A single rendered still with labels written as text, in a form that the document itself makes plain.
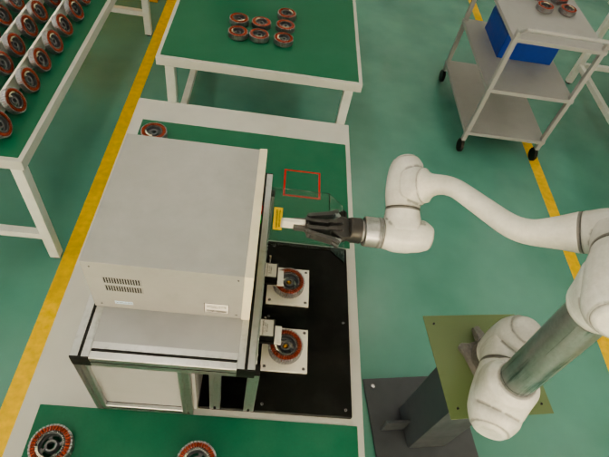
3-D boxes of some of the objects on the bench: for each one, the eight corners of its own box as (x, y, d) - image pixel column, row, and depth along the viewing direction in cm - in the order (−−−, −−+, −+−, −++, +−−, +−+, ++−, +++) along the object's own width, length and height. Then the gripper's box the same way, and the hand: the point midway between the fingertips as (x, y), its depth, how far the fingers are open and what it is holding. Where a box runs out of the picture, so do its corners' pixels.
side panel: (195, 404, 148) (190, 362, 123) (193, 414, 146) (188, 373, 121) (100, 397, 145) (76, 352, 120) (97, 408, 143) (72, 364, 119)
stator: (301, 334, 164) (303, 328, 161) (302, 365, 157) (304, 361, 154) (267, 332, 162) (268, 327, 160) (266, 364, 156) (268, 360, 153)
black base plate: (344, 252, 192) (345, 248, 190) (350, 419, 152) (352, 416, 150) (225, 239, 188) (225, 236, 186) (198, 408, 148) (198, 405, 146)
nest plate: (307, 331, 166) (307, 330, 165) (306, 374, 157) (306, 373, 156) (263, 327, 165) (263, 325, 164) (259, 370, 155) (259, 369, 154)
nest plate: (308, 272, 181) (309, 270, 180) (307, 307, 172) (308, 306, 171) (268, 267, 180) (268, 266, 179) (265, 304, 170) (265, 302, 169)
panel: (225, 234, 186) (227, 179, 163) (198, 409, 145) (194, 370, 122) (222, 234, 186) (223, 179, 163) (194, 409, 145) (189, 369, 122)
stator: (304, 274, 179) (305, 268, 176) (303, 300, 172) (304, 295, 169) (273, 270, 178) (275, 265, 175) (271, 297, 171) (272, 292, 168)
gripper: (360, 256, 142) (278, 247, 140) (358, 221, 150) (280, 213, 148) (366, 240, 136) (281, 231, 134) (363, 206, 144) (283, 197, 142)
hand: (293, 223), depth 141 cm, fingers closed
